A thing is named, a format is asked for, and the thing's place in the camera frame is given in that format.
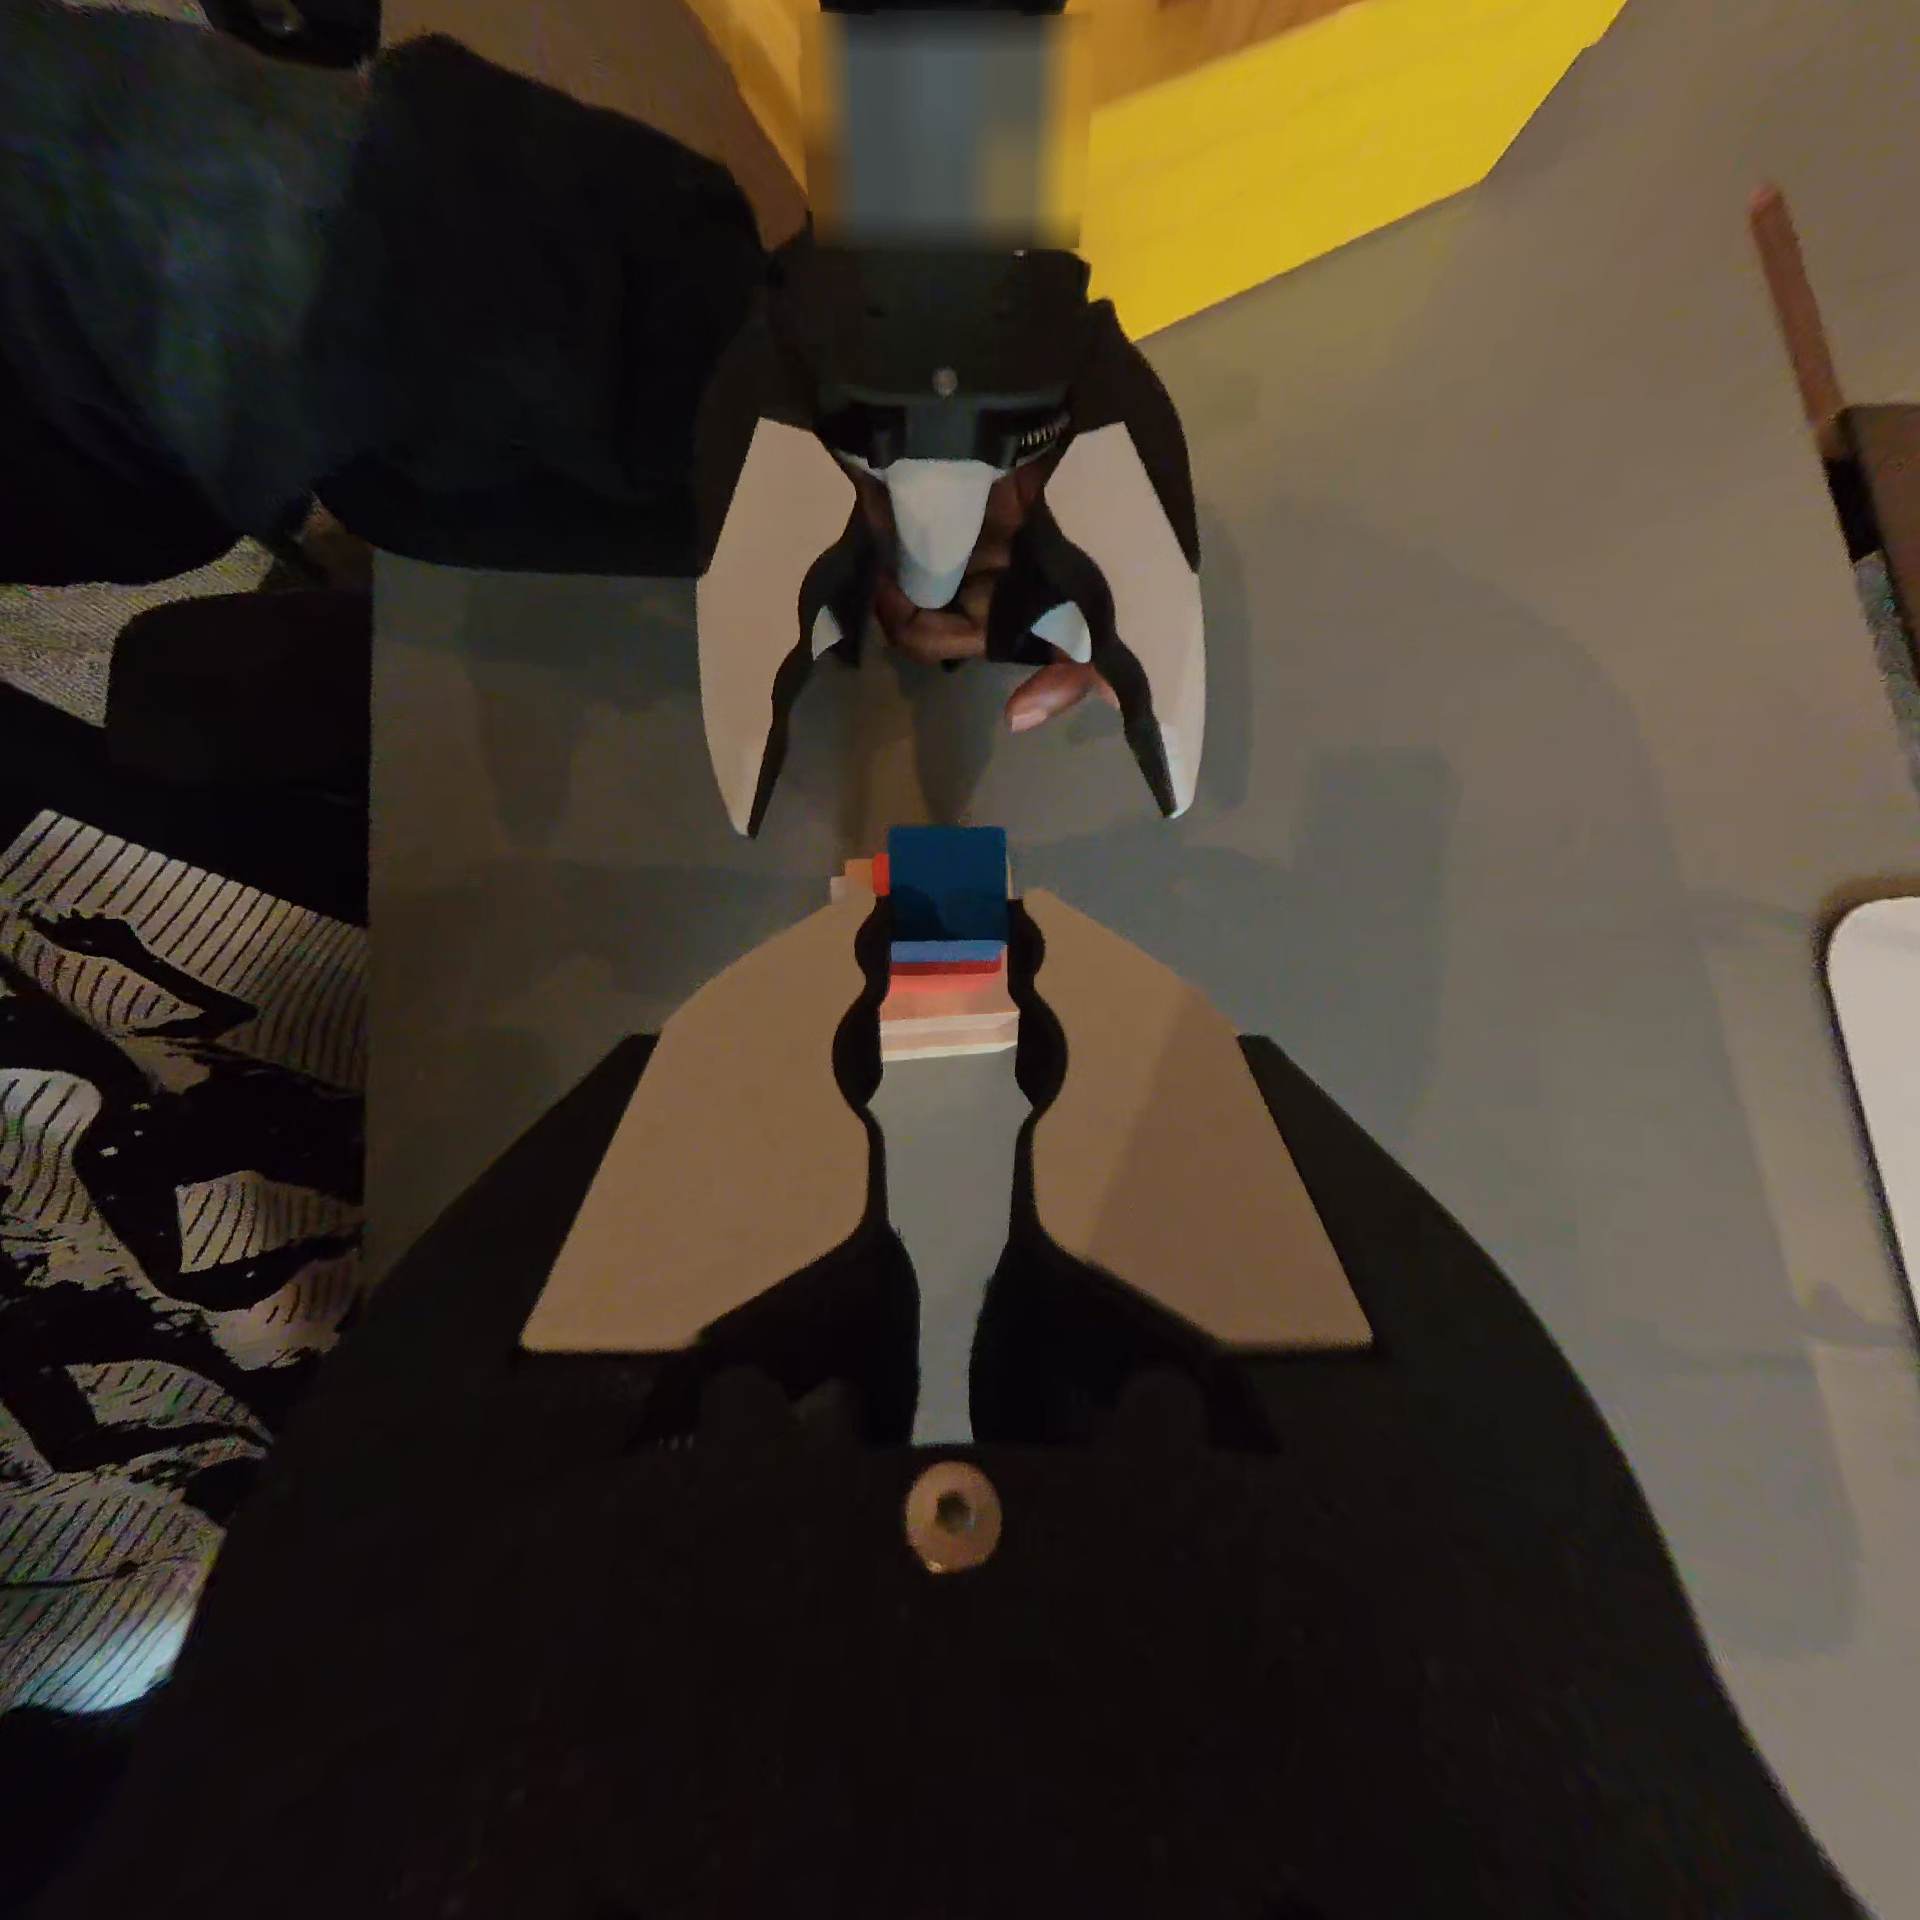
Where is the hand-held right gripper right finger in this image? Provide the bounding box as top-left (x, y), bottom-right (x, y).
top-left (1005, 892), bottom-right (1378, 1367)

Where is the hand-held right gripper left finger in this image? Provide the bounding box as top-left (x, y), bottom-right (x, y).
top-left (520, 892), bottom-right (912, 1367)

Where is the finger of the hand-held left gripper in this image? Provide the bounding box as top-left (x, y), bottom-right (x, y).
top-left (1021, 420), bottom-right (1211, 821)
top-left (696, 415), bottom-right (878, 839)

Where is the large wooden cube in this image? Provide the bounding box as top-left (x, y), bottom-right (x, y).
top-left (870, 1014), bottom-right (1029, 1066)

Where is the medium wooden cube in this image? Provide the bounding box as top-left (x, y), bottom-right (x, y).
top-left (826, 870), bottom-right (1029, 1029)

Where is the small red cube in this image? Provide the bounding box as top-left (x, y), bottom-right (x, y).
top-left (834, 852), bottom-right (1021, 991)

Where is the tiny blue cube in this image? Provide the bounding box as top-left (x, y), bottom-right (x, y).
top-left (888, 826), bottom-right (1018, 942)

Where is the person's left forearm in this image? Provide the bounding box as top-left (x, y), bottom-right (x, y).
top-left (0, 31), bottom-right (789, 579)

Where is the yellow plastic bin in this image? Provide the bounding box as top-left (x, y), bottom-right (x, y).
top-left (804, 0), bottom-right (1636, 341)

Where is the white document stand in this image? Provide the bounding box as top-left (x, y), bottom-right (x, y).
top-left (1822, 892), bottom-right (1920, 1320)

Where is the black cable slot lid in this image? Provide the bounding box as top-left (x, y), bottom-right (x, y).
top-left (1750, 187), bottom-right (1920, 692)

